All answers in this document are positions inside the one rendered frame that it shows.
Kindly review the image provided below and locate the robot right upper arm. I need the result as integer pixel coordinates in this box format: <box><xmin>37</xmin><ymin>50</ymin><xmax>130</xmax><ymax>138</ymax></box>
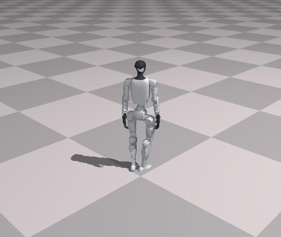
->
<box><xmin>149</xmin><ymin>79</ymin><xmax>158</xmax><ymax>102</ymax></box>

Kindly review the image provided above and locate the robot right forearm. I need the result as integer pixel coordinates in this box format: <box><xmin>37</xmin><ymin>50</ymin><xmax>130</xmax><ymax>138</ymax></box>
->
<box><xmin>153</xmin><ymin>97</ymin><xmax>160</xmax><ymax>117</ymax></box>

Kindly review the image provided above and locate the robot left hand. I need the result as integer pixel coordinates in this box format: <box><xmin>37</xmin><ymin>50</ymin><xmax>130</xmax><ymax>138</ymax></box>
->
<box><xmin>122</xmin><ymin>113</ymin><xmax>129</xmax><ymax>129</ymax></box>

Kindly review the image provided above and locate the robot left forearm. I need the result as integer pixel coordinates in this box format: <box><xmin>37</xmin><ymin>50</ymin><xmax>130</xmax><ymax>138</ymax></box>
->
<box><xmin>122</xmin><ymin>95</ymin><xmax>128</xmax><ymax>116</ymax></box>

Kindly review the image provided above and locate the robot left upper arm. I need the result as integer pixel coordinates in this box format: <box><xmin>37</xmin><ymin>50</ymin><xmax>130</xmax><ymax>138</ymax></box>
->
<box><xmin>123</xmin><ymin>78</ymin><xmax>131</xmax><ymax>101</ymax></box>

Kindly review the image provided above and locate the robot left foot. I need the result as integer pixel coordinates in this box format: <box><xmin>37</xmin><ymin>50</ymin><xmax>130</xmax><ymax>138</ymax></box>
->
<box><xmin>130</xmin><ymin>162</ymin><xmax>139</xmax><ymax>171</ymax></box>

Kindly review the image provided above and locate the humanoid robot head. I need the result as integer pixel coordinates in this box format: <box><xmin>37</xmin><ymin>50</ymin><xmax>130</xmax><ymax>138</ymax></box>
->
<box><xmin>135</xmin><ymin>60</ymin><xmax>146</xmax><ymax>80</ymax></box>

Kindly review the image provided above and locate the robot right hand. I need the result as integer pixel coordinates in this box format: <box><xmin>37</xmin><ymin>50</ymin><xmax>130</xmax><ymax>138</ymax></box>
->
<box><xmin>155</xmin><ymin>114</ymin><xmax>160</xmax><ymax>129</ymax></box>

